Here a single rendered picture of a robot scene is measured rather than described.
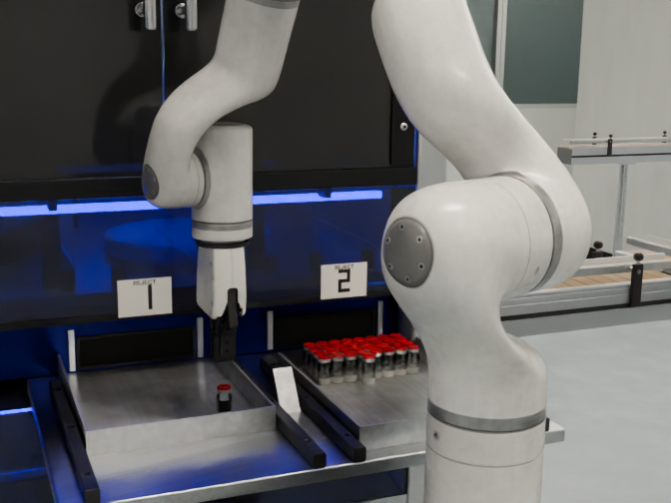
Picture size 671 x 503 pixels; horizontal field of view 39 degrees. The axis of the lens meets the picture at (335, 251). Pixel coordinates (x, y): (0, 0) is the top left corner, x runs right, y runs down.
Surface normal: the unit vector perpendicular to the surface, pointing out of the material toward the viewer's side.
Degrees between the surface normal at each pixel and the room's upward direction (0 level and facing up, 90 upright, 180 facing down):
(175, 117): 63
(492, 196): 37
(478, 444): 90
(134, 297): 90
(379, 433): 90
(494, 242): 78
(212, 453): 0
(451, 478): 90
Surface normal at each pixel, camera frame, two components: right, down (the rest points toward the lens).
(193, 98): -0.34, -0.49
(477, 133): -0.11, 0.70
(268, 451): 0.01, -0.98
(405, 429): 0.38, 0.19
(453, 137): -0.21, 0.82
